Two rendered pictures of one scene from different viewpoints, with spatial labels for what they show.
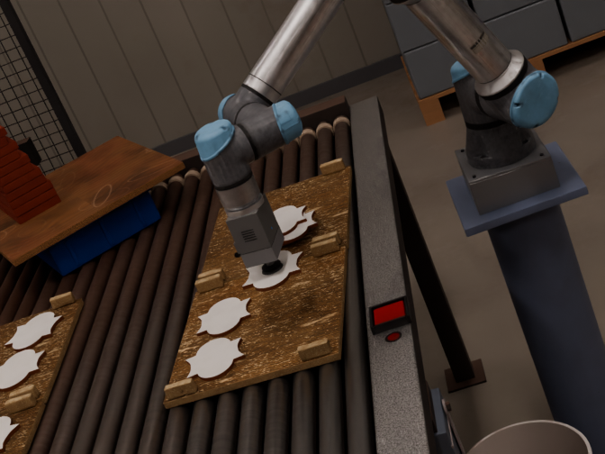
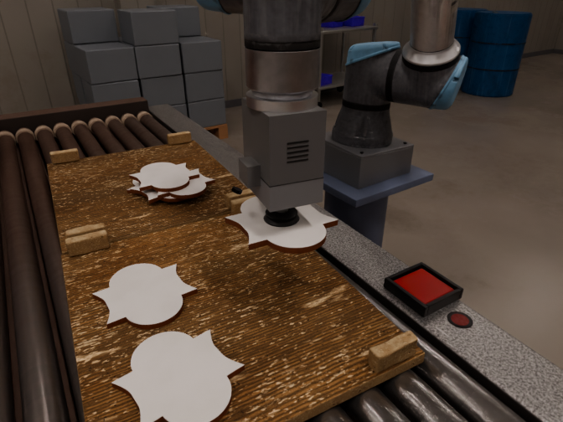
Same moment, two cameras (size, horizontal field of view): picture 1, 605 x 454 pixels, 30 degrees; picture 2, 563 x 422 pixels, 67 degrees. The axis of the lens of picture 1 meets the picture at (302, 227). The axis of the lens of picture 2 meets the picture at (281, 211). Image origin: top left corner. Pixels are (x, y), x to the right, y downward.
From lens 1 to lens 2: 1.78 m
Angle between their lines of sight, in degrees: 38
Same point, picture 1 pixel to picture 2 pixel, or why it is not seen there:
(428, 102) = not seen: hidden behind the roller
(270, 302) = (213, 270)
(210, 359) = (173, 379)
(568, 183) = (414, 170)
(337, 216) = (223, 177)
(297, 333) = (310, 320)
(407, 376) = not seen: outside the picture
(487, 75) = (442, 42)
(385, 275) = (344, 238)
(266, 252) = (312, 187)
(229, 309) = (149, 280)
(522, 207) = (395, 185)
